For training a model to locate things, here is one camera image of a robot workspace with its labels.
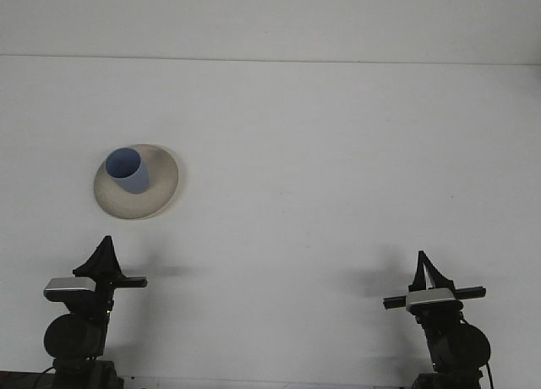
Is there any pale blue cup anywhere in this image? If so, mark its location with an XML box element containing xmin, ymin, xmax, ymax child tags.
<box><xmin>104</xmin><ymin>146</ymin><xmax>151</xmax><ymax>195</ymax></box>

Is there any pale round plate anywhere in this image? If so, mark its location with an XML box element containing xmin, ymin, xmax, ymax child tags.
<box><xmin>93</xmin><ymin>143</ymin><xmax>181</xmax><ymax>221</ymax></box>

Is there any dark robot cart deck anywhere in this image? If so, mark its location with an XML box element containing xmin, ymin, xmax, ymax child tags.
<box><xmin>0</xmin><ymin>369</ymin><xmax>55</xmax><ymax>389</ymax></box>

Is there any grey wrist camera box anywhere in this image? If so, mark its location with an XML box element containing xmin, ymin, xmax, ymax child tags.
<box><xmin>404</xmin><ymin>288</ymin><xmax>459</xmax><ymax>313</ymax></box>
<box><xmin>42</xmin><ymin>277</ymin><xmax>97</xmax><ymax>303</ymax></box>

